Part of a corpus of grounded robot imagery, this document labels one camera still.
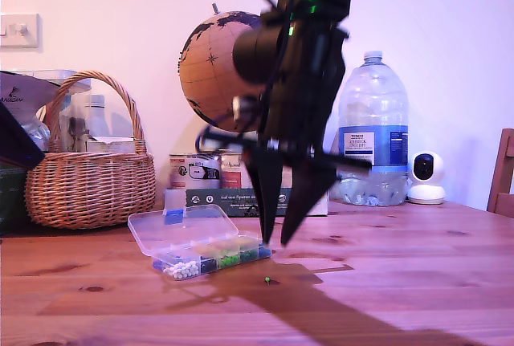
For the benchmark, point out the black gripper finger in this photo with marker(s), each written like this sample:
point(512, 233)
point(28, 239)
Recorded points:
point(267, 185)
point(311, 185)

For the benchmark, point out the white wall light switch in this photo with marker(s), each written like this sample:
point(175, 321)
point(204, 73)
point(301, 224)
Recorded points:
point(20, 31)

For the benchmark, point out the dark green cardboard box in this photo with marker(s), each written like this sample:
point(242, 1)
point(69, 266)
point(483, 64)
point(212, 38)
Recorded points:
point(217, 201)

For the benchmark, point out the pile of dark blue pins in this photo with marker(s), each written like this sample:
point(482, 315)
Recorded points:
point(157, 265)

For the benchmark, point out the pile of light green pins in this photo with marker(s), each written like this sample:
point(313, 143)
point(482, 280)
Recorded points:
point(229, 261)

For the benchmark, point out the clear plastic pin organizer box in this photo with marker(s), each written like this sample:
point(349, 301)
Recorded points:
point(184, 229)

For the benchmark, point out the pile of black pins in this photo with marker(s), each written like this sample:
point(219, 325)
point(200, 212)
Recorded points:
point(208, 266)

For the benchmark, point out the large clear water bottle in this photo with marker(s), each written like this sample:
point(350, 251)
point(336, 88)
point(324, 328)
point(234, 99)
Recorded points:
point(377, 129)

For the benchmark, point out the cork globe on metal stand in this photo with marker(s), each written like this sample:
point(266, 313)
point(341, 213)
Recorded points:
point(209, 77)

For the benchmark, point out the tin can with flag print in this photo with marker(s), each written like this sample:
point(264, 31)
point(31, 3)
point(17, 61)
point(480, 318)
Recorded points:
point(287, 179)

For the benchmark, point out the dark pet food bag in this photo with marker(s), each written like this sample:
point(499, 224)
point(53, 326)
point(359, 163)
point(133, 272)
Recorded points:
point(12, 201)

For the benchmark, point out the wooden chair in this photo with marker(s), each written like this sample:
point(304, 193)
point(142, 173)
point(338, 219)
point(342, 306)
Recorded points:
point(502, 185)

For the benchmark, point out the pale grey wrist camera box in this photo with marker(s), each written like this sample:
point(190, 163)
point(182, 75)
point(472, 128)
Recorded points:
point(243, 107)

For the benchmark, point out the pile of white pins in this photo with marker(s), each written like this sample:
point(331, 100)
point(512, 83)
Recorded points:
point(182, 269)

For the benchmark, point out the clear plastic container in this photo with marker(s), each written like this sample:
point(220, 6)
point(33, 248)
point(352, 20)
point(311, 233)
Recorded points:
point(82, 86)

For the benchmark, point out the clear plastic bag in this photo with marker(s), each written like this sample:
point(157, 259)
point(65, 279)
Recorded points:
point(74, 121)

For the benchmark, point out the white plastic bottle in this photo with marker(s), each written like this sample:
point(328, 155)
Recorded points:
point(96, 117)

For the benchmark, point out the tin can with red label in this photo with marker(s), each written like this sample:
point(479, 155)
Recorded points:
point(233, 173)

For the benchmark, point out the small white round camera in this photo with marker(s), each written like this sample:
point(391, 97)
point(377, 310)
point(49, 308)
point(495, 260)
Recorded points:
point(426, 177)

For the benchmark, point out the pile of dark green pins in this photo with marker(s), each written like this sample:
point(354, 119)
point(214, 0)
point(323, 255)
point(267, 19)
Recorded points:
point(249, 257)

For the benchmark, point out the tin can with black label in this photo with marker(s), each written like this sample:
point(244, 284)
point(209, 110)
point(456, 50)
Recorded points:
point(194, 171)

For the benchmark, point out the pale cardboard carton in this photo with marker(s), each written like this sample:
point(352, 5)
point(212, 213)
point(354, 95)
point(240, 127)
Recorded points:
point(110, 146)

